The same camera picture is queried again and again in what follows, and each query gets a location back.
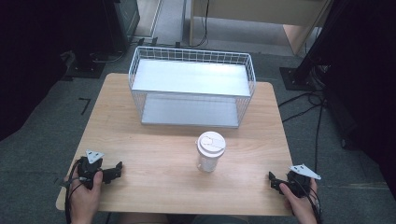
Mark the black metal stand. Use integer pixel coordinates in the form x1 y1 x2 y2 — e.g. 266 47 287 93
278 0 344 91

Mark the black metal stand base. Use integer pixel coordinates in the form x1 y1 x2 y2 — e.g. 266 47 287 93
64 50 106 79

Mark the black cabinet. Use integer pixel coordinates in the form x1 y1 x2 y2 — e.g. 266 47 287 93
102 0 141 53

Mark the dark curtain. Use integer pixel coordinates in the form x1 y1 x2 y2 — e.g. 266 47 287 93
0 0 106 143
320 0 396 200

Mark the light wooden desk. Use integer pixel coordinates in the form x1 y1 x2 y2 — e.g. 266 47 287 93
189 0 332 56

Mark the white wire shelf rack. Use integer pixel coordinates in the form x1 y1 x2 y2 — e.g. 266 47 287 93
128 46 258 129

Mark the person's right hand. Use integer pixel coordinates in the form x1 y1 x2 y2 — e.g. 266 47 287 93
278 178 318 218

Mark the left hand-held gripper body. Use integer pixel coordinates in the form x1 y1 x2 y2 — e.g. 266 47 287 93
77 148 106 190

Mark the black hanging cable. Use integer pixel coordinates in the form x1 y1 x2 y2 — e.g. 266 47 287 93
191 0 210 49

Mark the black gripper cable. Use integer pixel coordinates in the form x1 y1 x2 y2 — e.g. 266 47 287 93
292 176 323 224
63 158 92 224

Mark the clear cup with white lid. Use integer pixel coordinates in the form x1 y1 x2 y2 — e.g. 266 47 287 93
194 131 227 174

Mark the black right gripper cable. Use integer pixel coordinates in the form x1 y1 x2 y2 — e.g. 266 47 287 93
292 176 323 224

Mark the thin black floor cable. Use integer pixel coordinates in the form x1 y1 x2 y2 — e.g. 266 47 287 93
313 102 325 174

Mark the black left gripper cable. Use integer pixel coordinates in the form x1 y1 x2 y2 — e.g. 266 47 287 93
63 158 92 224

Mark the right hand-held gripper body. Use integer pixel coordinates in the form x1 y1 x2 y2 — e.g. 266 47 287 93
285 163 322 199

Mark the person's left hand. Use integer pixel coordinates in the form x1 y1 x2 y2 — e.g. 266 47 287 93
63 170 105 218

